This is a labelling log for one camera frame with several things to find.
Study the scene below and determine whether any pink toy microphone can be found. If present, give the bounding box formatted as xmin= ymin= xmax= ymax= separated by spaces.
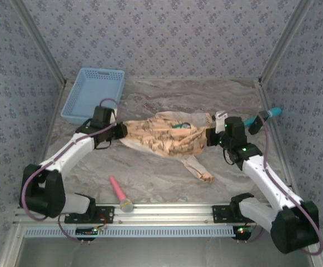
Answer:
xmin=109 ymin=175 xmax=135 ymax=214

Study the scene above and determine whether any peach printed t-shirt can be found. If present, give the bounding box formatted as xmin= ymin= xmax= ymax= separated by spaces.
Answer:
xmin=119 ymin=111 xmax=215 ymax=184

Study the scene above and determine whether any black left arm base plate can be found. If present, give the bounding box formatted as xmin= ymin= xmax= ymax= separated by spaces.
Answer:
xmin=63 ymin=205 xmax=115 ymax=225

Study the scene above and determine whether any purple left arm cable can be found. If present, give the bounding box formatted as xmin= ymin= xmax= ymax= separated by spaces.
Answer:
xmin=21 ymin=97 xmax=121 ymax=243

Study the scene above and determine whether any small right circuit board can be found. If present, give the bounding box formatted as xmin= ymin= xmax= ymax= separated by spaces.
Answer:
xmin=233 ymin=225 xmax=254 ymax=240

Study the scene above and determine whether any small circuit board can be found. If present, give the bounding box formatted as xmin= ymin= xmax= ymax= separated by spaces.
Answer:
xmin=75 ymin=226 xmax=100 ymax=237
xmin=233 ymin=225 xmax=254 ymax=240

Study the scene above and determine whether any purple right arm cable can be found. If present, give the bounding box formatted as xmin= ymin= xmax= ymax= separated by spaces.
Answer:
xmin=221 ymin=107 xmax=323 ymax=256

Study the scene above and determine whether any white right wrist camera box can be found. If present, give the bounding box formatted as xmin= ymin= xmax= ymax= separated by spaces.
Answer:
xmin=215 ymin=111 xmax=227 ymax=133

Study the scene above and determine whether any grey metal panel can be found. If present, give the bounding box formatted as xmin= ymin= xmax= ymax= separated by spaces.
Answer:
xmin=0 ymin=224 xmax=323 ymax=267

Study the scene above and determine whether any small left circuit board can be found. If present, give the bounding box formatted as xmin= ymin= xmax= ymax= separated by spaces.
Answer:
xmin=75 ymin=226 xmax=100 ymax=237

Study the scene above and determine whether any light blue plastic basket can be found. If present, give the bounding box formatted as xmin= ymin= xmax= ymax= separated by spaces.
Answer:
xmin=60 ymin=67 xmax=126 ymax=125

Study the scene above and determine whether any aluminium mounting rail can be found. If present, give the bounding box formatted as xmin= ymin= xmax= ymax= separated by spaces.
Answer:
xmin=13 ymin=202 xmax=316 ymax=225

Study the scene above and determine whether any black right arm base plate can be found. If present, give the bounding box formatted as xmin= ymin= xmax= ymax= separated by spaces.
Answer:
xmin=211 ymin=205 xmax=264 ymax=224

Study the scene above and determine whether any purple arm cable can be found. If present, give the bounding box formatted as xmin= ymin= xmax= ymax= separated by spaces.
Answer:
xmin=221 ymin=107 xmax=323 ymax=256
xmin=21 ymin=97 xmax=121 ymax=243

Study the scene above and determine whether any aluminium frame post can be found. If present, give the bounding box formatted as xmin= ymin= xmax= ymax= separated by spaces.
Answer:
xmin=257 ymin=0 xmax=315 ymax=86
xmin=11 ymin=0 xmax=68 ymax=87

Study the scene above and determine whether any teal plastic stick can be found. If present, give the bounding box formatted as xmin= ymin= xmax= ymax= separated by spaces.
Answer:
xmin=244 ymin=107 xmax=283 ymax=126

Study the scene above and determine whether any black rectangular block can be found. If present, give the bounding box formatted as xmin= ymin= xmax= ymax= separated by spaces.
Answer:
xmin=249 ymin=110 xmax=270 ymax=136

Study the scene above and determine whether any light blue slotted cable duct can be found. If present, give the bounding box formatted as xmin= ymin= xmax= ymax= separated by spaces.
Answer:
xmin=24 ymin=225 xmax=234 ymax=239

